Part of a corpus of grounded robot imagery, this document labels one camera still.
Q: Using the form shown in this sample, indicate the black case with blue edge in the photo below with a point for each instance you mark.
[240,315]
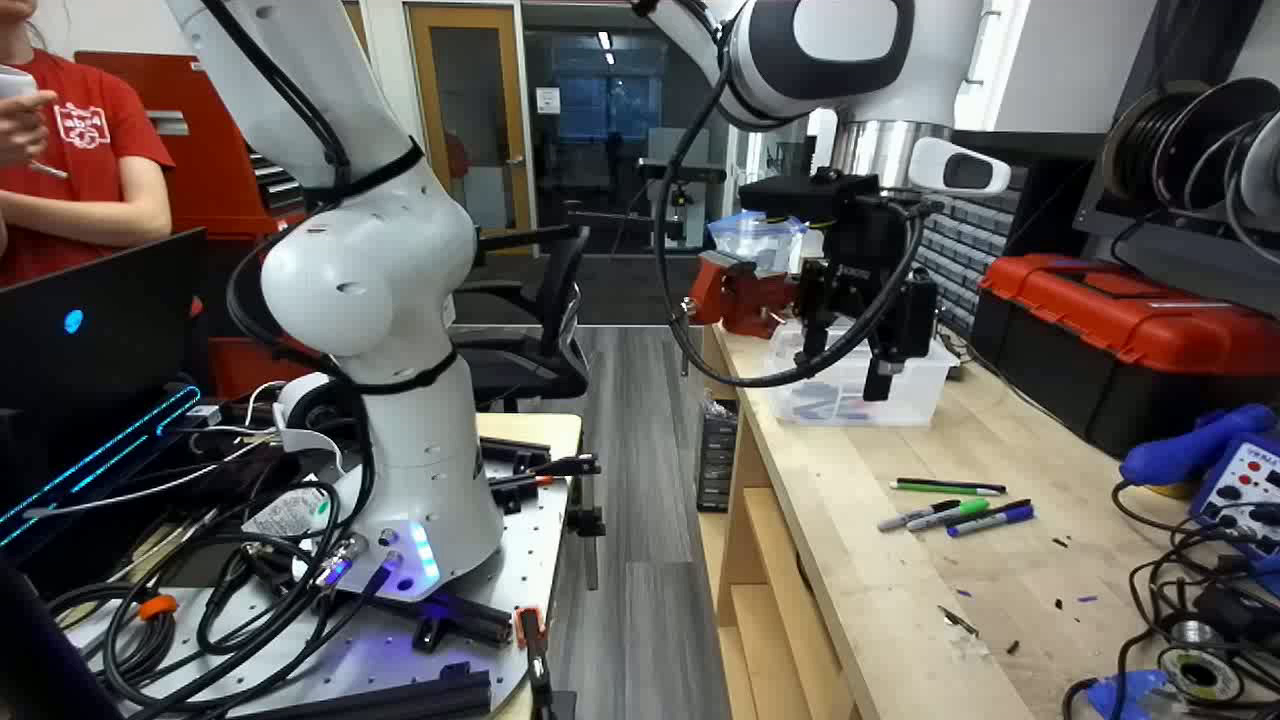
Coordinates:
[95,463]

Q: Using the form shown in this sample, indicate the thin dark green pen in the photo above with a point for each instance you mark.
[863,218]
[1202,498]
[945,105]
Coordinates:
[949,486]

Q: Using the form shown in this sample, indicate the clear plastic box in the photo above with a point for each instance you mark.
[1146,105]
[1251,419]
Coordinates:
[824,402]

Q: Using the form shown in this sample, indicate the black office chair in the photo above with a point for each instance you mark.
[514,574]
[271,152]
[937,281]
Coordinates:
[533,350]

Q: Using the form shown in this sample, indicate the black computer monitor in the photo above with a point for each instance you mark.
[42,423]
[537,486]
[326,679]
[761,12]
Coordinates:
[95,333]

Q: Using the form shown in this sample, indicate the clear plastic bag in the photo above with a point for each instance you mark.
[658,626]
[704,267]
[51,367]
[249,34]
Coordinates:
[761,243]

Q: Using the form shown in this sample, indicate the red bench vise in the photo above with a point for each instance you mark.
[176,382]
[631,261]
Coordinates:
[732,292]

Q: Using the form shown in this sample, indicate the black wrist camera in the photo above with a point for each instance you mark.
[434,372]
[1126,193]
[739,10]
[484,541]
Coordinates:
[793,197]

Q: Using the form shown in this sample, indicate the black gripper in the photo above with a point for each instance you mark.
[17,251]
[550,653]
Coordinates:
[873,239]

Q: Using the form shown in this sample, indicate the black power strip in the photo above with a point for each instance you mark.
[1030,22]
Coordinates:
[716,463]

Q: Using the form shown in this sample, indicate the black bar clamp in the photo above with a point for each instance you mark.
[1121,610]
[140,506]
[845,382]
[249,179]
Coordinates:
[533,470]

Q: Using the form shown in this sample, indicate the person hand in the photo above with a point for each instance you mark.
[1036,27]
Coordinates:
[27,131]

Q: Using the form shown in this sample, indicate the black toggle clamp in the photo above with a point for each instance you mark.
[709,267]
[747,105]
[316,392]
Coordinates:
[462,620]

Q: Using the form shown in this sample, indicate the black parts drawer cabinet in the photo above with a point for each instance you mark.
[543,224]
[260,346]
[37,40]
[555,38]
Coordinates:
[966,254]

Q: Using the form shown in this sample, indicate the person left forearm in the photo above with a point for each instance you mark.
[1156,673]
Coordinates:
[95,218]

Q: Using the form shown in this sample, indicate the metal robot mounting plate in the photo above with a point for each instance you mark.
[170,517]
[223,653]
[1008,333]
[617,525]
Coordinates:
[527,560]

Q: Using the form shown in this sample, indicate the wooden framed glass door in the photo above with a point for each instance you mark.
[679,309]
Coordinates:
[475,123]

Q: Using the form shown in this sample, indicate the red and black toolbox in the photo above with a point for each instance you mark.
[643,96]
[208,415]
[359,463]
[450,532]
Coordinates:
[1133,333]

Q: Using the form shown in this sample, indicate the blue marker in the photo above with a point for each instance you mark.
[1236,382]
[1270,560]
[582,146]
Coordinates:
[992,517]

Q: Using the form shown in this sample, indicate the person red shirt torso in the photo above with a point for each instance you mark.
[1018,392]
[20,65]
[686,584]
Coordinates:
[83,146]

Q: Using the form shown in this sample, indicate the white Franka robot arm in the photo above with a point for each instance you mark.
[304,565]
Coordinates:
[387,267]

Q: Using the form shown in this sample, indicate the red tool cabinet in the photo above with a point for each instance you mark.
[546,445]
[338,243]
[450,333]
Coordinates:
[223,172]

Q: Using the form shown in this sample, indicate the blue soldering station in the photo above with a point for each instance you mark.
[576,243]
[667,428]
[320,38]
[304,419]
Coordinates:
[1242,494]

